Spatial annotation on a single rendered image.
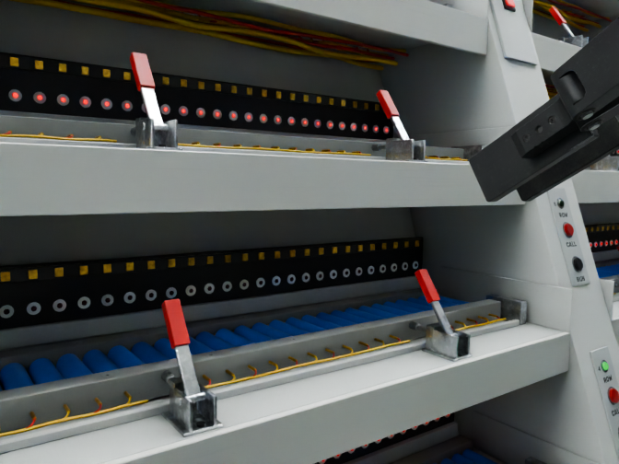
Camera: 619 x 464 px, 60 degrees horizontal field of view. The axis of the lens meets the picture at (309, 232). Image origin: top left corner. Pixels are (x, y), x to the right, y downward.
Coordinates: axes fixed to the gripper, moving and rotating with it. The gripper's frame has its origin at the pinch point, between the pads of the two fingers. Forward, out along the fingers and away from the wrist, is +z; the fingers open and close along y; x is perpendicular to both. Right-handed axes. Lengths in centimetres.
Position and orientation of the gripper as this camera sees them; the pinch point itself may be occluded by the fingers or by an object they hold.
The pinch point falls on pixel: (543, 151)
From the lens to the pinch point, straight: 33.9
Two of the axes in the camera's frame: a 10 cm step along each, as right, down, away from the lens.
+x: -2.8, -9.0, 3.3
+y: 8.2, -0.4, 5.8
